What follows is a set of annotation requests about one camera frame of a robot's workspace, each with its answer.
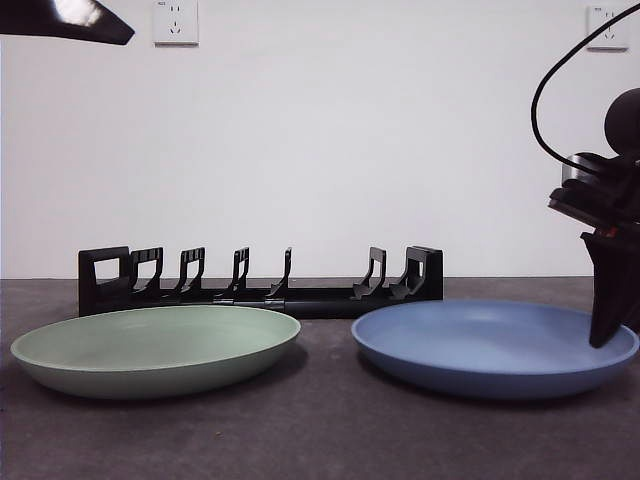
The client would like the blue round plate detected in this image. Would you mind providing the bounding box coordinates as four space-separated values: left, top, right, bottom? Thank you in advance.
351 298 640 401

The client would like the pale green round plate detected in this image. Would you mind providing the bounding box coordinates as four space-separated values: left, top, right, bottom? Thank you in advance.
9 304 303 400

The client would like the black plastic plate rack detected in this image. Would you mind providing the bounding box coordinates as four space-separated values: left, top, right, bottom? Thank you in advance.
78 245 445 320

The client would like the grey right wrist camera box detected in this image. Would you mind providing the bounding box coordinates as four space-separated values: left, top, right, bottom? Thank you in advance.
562 153 601 189

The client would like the white wall socket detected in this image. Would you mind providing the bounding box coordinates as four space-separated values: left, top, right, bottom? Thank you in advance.
153 0 200 49
586 4 630 52

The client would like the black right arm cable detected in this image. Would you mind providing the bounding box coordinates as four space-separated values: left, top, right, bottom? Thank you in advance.
531 0 634 169

